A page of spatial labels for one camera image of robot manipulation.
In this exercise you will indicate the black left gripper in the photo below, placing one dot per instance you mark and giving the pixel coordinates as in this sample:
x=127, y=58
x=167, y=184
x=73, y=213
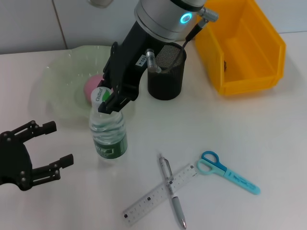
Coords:
x=14, y=163

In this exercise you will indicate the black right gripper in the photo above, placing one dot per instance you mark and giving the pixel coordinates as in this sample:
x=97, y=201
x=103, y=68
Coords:
x=127, y=64

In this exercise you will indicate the pink peach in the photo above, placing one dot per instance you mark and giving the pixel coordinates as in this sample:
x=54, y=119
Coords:
x=90, y=88

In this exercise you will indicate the clear water bottle green label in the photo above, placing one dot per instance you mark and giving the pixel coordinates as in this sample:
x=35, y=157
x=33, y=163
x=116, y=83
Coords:
x=108, y=139

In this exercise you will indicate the green glass fruit plate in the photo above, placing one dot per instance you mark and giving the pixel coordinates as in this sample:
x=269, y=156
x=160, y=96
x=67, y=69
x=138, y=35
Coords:
x=60, y=72

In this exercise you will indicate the black mesh pen cup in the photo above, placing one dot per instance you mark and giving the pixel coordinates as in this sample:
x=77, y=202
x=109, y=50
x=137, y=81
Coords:
x=168, y=83

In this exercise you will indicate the transparent plastic ruler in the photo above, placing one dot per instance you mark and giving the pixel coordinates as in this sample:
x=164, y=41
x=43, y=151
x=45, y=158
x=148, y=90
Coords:
x=144, y=203

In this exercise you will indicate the clear grey ballpoint pen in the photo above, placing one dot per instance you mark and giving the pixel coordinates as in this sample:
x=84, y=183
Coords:
x=177, y=206

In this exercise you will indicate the blue scissors with blade cover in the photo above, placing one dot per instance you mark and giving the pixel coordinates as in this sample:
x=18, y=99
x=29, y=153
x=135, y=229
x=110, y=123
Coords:
x=237, y=178

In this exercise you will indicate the yellow plastic storage bin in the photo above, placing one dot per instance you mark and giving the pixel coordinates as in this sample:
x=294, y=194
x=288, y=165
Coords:
x=251, y=60

